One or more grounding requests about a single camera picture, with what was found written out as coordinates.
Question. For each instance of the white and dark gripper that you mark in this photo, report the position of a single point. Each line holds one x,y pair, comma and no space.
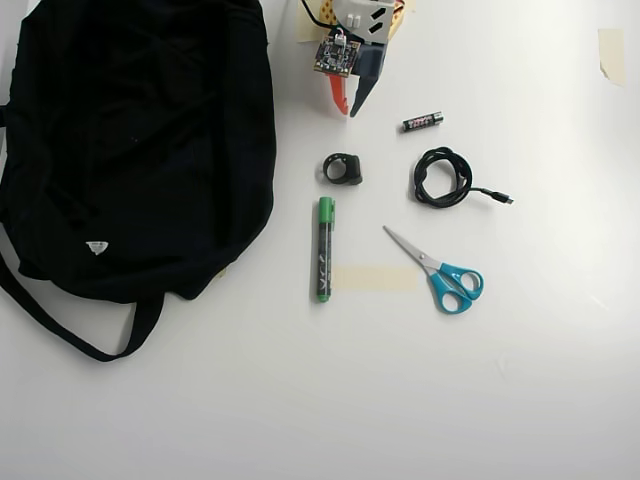
372,64

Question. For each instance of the green marker pen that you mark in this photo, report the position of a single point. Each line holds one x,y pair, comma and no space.
325,250

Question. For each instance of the black fabric bag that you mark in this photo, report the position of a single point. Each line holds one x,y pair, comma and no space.
135,150

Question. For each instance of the black AAA battery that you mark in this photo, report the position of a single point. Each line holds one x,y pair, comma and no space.
422,122

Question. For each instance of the small beige masking tape piece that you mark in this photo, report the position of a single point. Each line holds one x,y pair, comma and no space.
411,5

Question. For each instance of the long beige masking tape strip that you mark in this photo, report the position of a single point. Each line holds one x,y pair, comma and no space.
380,280

